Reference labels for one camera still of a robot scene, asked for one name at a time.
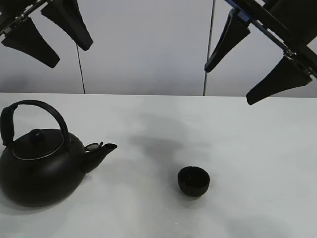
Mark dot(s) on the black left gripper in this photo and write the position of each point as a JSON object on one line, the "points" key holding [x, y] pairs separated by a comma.
{"points": [[20, 33]]}

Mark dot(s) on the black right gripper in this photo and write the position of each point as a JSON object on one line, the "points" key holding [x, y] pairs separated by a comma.
{"points": [[291, 24]]}

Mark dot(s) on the black round teapot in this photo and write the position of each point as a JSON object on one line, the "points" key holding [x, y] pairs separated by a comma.
{"points": [[44, 166]]}

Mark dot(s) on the small black teacup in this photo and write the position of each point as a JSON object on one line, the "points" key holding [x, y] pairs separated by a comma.
{"points": [[193, 181]]}

